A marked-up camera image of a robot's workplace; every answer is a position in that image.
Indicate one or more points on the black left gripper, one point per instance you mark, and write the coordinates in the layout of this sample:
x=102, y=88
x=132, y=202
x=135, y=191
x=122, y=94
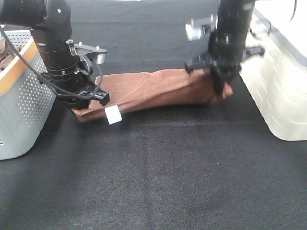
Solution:
x=68, y=77

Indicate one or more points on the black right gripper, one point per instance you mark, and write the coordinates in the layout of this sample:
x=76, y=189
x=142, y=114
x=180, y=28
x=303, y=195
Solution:
x=224, y=56

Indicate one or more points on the brown towel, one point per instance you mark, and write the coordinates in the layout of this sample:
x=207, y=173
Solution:
x=144, y=90

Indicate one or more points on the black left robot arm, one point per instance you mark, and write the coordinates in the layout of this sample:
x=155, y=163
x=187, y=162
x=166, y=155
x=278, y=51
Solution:
x=49, y=22

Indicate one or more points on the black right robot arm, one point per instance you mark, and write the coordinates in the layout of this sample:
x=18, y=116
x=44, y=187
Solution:
x=234, y=17

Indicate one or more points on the grey perforated laundry basket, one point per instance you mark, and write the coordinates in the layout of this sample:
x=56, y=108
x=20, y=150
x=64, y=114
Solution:
x=24, y=107

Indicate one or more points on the white storage bin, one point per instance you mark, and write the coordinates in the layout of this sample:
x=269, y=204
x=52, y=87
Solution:
x=277, y=81

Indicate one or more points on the brown towels in basket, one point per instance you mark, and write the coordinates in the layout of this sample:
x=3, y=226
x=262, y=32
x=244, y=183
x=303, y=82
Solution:
x=6, y=54

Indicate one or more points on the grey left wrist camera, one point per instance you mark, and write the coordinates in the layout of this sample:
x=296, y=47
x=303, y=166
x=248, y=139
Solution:
x=94, y=53

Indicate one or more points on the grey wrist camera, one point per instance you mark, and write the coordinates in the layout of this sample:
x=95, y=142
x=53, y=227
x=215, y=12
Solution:
x=198, y=28
x=94, y=53

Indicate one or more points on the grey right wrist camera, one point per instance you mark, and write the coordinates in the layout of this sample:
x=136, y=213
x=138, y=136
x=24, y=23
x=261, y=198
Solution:
x=198, y=28

